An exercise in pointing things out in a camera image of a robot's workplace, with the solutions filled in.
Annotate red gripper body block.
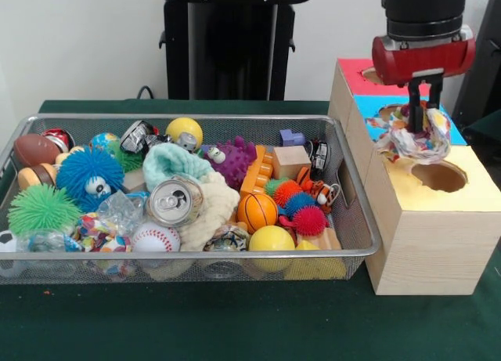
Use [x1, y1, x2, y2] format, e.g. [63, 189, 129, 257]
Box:
[371, 23, 478, 88]

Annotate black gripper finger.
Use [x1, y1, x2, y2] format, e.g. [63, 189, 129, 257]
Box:
[408, 81, 424, 133]
[427, 76, 445, 108]

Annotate wooden box with three holes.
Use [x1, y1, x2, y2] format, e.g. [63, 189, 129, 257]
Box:
[327, 57, 492, 296]

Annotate purple spiky monster toy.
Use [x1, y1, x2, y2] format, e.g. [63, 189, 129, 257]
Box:
[203, 135, 258, 190]

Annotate orange toy basketball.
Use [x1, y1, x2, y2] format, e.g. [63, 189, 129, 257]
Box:
[236, 193, 279, 235]

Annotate plain yellow ball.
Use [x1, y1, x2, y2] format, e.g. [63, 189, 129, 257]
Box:
[248, 225, 297, 272]

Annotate cream knitted cloth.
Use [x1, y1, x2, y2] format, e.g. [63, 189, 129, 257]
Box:
[178, 171, 241, 252]

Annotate mint green knitted cloth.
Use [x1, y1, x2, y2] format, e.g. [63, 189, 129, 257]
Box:
[142, 143, 212, 190]

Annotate silver drink can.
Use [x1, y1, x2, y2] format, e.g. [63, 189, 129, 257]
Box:
[145, 176, 204, 228]

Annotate blue spiky puffer ball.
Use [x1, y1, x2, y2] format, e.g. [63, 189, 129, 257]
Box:
[56, 144, 126, 213]

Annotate brown toy football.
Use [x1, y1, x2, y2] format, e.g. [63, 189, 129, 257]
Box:
[14, 133, 62, 168]

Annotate green spiky puffer ball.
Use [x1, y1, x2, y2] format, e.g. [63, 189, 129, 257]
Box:
[6, 183, 82, 236]

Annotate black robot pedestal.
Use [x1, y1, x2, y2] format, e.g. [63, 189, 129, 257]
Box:
[150, 0, 316, 101]

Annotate shallow wire mesh bin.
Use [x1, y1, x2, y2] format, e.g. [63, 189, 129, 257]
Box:
[0, 113, 383, 286]

